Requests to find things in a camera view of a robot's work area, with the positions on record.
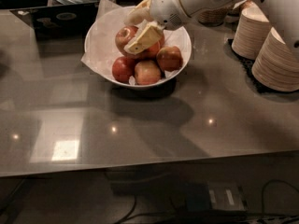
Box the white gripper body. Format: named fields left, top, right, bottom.
left=149, top=0, right=191, bottom=31

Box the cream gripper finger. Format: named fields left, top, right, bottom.
left=124, top=21, right=164, bottom=55
left=124, top=0, right=153, bottom=25

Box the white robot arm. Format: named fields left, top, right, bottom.
left=124, top=0, right=299, bottom=58

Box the centre red apple with sticker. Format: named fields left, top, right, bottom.
left=144, top=42, right=161, bottom=59

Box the front yellow-red apple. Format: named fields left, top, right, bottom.
left=135, top=60, right=162, bottom=85

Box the white bowl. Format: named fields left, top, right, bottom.
left=83, top=5, right=192, bottom=90

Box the white paper liner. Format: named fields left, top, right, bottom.
left=80, top=0, right=188, bottom=83

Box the glass jar with granola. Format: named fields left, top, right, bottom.
left=197, top=5, right=234, bottom=25

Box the black laptop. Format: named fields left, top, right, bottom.
left=10, top=3, right=98, bottom=40

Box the front stack of paper bowls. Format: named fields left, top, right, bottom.
left=251, top=28, right=299, bottom=92

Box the black box under table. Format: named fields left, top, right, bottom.
left=186, top=182, right=248, bottom=212

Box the black cable on floor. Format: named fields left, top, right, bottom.
left=102, top=170, right=299, bottom=224

